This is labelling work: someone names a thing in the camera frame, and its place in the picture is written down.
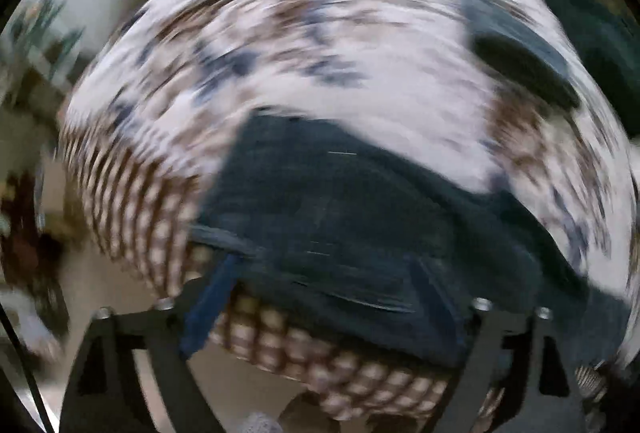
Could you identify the dark blue pants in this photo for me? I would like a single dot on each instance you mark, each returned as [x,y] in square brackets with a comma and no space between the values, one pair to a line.
[345,213]

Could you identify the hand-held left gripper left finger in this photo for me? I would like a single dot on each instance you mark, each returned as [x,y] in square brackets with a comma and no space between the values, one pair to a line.
[207,308]

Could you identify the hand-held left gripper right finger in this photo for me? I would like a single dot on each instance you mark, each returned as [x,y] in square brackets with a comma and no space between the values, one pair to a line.
[440,308]

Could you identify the printed white brown blanket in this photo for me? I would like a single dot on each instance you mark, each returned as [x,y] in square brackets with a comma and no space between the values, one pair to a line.
[320,38]

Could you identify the dark green cloth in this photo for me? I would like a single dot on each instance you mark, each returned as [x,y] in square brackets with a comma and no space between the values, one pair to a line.
[595,38]

